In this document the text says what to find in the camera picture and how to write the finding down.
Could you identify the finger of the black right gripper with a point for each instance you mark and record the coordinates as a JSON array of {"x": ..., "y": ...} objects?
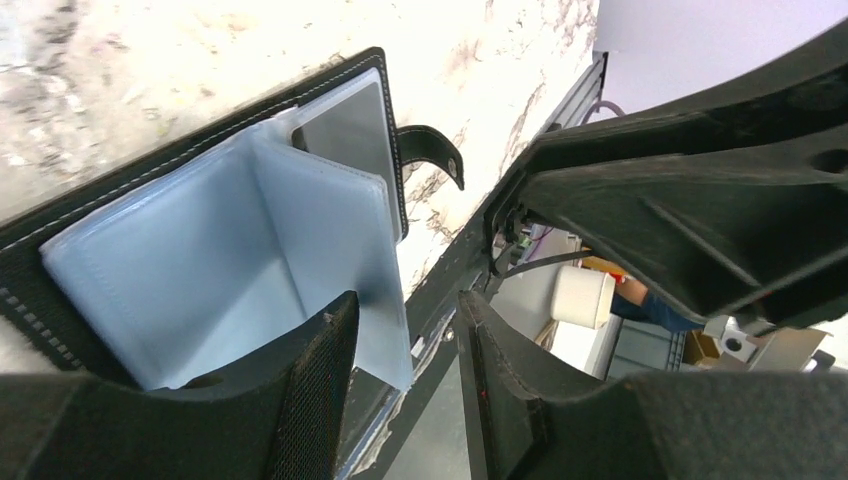
[
  {"x": 712, "y": 227},
  {"x": 802, "y": 92}
]

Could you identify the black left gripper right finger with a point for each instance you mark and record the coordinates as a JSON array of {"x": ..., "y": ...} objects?
[{"x": 529, "y": 415}]

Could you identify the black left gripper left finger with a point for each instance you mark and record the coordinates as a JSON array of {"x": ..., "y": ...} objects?
[{"x": 276, "y": 413}]

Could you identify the black leather card holder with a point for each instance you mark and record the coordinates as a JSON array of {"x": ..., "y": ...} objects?
[{"x": 33, "y": 303}]

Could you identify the black credit card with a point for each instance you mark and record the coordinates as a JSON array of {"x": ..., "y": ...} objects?
[{"x": 349, "y": 126}]

